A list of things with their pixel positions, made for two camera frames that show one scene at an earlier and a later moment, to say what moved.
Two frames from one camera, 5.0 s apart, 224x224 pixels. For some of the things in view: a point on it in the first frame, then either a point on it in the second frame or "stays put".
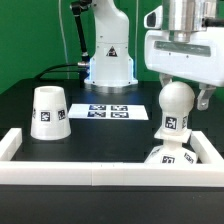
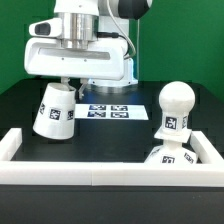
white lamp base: (172, 151) stays put
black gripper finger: (165, 79) -> (64, 80)
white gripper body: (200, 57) -> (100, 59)
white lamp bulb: (176, 100) stays put
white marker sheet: (108, 112) stays put
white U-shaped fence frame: (207, 171) stays put
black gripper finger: (204, 96) -> (80, 91)
